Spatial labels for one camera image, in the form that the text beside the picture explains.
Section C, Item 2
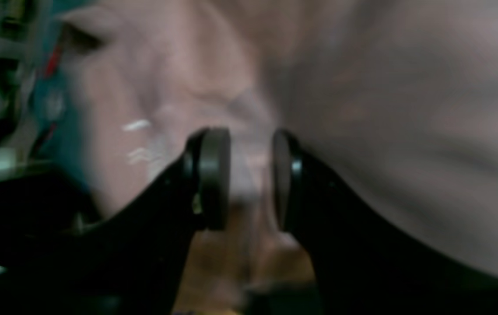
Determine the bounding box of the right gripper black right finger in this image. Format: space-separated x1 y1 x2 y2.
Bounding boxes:
273 129 498 315

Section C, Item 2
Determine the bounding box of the pink T-shirt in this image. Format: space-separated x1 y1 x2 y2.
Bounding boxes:
56 0 498 289

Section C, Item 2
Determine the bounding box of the blue table cloth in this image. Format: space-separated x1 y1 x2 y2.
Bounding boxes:
32 0 99 192

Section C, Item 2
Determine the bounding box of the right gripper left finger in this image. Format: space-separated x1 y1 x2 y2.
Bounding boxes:
0 128 231 315

